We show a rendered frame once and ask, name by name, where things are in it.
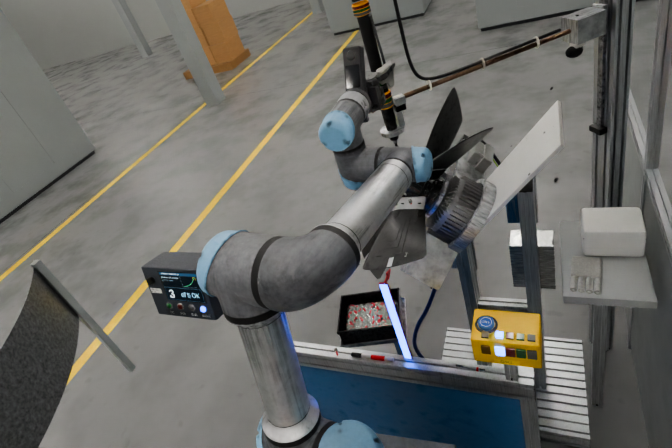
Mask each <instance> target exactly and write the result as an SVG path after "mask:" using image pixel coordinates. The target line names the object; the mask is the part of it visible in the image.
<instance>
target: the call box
mask: <svg viewBox="0 0 672 448"><path fill-rule="evenodd" d="M483 316H489V317H492V318H493V320H494V323H495V326H494V328H493V329H492V330H490V331H487V332H489V338H488V339H486V338H481V332H482V331H484V330H481V329H480V328H479V326H478V320H479V318H480V317H483ZM496 331H501V332H503V339H499V338H495V332H496ZM506 332H512V333H514V340H509V339H506ZM517 333H522V334H525V341H519V340H516V335H517ZM527 334H533V335H536V342H529V341H527ZM470 340H471V345H472V349H473V354H474V359H475V360H476V361H483V362H491V363H499V364H507V365H515V366H523V367H531V368H539V369H541V368H542V326H541V315H540V314H539V313H526V312H512V311H499V310H486V309H475V310H474V316H473V323H472V330H471V338H470ZM481 345H489V346H490V349H491V355H490V354H482V351H481ZM495 346H498V347H504V349H505V347H507V348H515V353H516V349H525V350H526V357H527V350H535V351H537V358H538V359H537V360H533V359H528V358H526V359H524V358H517V356H516V357H507V356H506V352H505V356H499V355H496V353H495Z"/></svg>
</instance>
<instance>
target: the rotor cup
mask: <svg viewBox="0 0 672 448"><path fill-rule="evenodd" d="M443 183H444V178H443V177H441V176H440V177H439V178H438V179H436V180H432V181H426V182H419V183H416V182H412V184H411V185H410V186H409V188H408V189H407V190H406V192H405V193H406V195H404V194H403V196H402V197H420V196H424V197H426V199H427V202H426V205H425V209H424V210H425V213H426V212H427V211H428V210H429V209H430V208H431V206H432V205H433V203H434V202H435V200H436V199H437V197H438V195H439V193H440V191H441V189H442V186H443Z"/></svg>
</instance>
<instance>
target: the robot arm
mask: <svg viewBox="0 0 672 448"><path fill-rule="evenodd" d="M343 62H344V75H345V89H346V92H345V93H344V94H343V95H342V96H341V97H340V98H339V100H338V101H337V103H336V104H335V106H334V107H333V108H332V110H331V111H330V112H329V113H328V114H327V115H326V116H325V118H324V119H323V122H322V124H321V126H320V128H319V132H318V134H319V139H320V141H321V143H323V145H325V147H326V148H327V149H329V150H331V151H333V154H334V157H335V160H336V163H337V166H338V172H339V174H340V176H341V179H342V181H343V183H344V185H345V186H346V187H347V188H348V189H351V190H357V191H356V192H355V193H354V194H353V195H352V196H351V197H350V198H349V199H348V201H347V202H346V203H345V204H344V205H343V206H342V207H341V208H340V209H339V210H338V212H337V213H336V214H335V215H334V216H333V217H332V218H331V219H330V220H329V221H328V222H327V224H320V225H318V226H316V227H315V228H314V229H313V230H312V231H311V232H310V233H309V234H307V235H304V236H301V237H282V236H275V235H268V234H261V233H253V232H248V231H246V230H238V231H235V230H227V231H223V232H220V233H218V234H217V235H215V236H214V237H213V238H212V239H211V240H210V241H209V242H208V243H207V244H206V245H205V247H204V249H203V250H202V254H201V257H200V258H199V260H198V264H197V272H196V274H197V281H198V284H199V286H200V288H201V290H202V291H203V292H205V293H207V294H208V295H209V296H211V297H217V298H218V300H219V302H220V305H221V308H222V311H223V314H224V317H225V319H226V320H227V321H228V322H229V323H231V324H233V325H237V327H238V330H239V333H240V336H241V339H242V342H243V345H244V348H245V351H246V354H247V357H248V360H249V363H250V366H251V369H252V372H253V375H254V378H255V381H256V384H257V387H258V390H259V393H260V396H261V399H262V402H263V405H264V408H265V412H264V414H263V416H262V418H261V420H260V422H259V425H258V429H257V431H258V432H259V434H258V435H257V436H256V444H257V448H384V446H383V444H382V442H381V440H380V439H379V437H378V436H377V435H376V433H375V432H374V431H373V430H372V429H371V428H370V427H369V426H367V425H366V424H364V423H362V422H360V421H356V420H343V421H342V422H341V423H337V422H334V421H331V420H329V419H326V418H323V417H322V416H321V413H320V409H319V405H318V403H317V401H316V399H315V398H314V397H313V396H311V395H310V394H308V393H307V390H306V387H305V383H304V379H303V376H302V372H301V368H300V365H299V361H298V357H297V354H296V350H295V347H294V343H293V339H292V336H291V332H290V328H289V325H288V321H287V317H286V314H285V312H294V311H299V310H302V309H305V308H308V307H310V306H312V305H314V304H316V303H318V302H320V301H321V300H323V299H325V298H326V297H328V296H329V295H330V294H332V293H333V292H334V291H336V290H337V289H338V288H339V287H341V286H342V285H343V284H344V283H345V282H346V281H347V280H348V279H349V278H350V277H351V275H352V274H353V273H354V271H355V270H356V268H357V267H358V266H359V264H360V261H361V251H362V250H363V248H364V247H365V246H366V244H367V243H368V242H369V240H370V239H371V238H372V236H373V235H374V234H375V232H376V231H377V230H378V228H379V227H380V225H381V224H382V223H383V221H384V220H385V219H386V217H387V216H388V215H389V213H390V212H391V211H392V209H393V208H394V207H395V205H396V204H397V202H398V201H399V200H400V198H401V197H402V196H403V194H404V193H405V192H406V190H407V189H408V188H409V186H410V185H411V184H412V182H416V183H419V182H426V181H428V180H429V179H430V177H431V175H432V171H433V157H432V153H431V151H430V150H429V149H428V148H426V147H414V146H411V147H366V145H365V142H364V138H363V136H362V132H361V128H360V127H361V125H362V123H366V122H368V121H369V120H370V119H369V116H368V113H369V112H370V113H374V112H375V111H378V110H381V109H382V108H383V106H384V104H385V102H386V98H385V94H384V90H383V86H382V87H380V84H381V85H383V84H385V83H387V84H388V85H389V87H393V86H394V68H395V61H393V60H388V62H387V63H385V64H384V65H383V66H382V67H380V68H378V69H377V70H376V72H370V73H365V62H364V48H363V47H362V46H353V47H348V48H344V49H343ZM379 83H380V84H379ZM382 103H383V104H382ZM372 109H373V110H372ZM370 113H369V114H370Z"/></svg>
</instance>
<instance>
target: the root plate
mask: <svg viewBox="0 0 672 448"><path fill-rule="evenodd" d="M409 199H412V201H413V202H412V204H410V203H409V201H408V200H409ZM425 201H426V197H424V196H420V197H401V198H400V200H399V202H398V205H397V208H396V210H398V209H424V206H425ZM420 202H421V204H418V203H420ZM401 203H404V204H401Z"/></svg>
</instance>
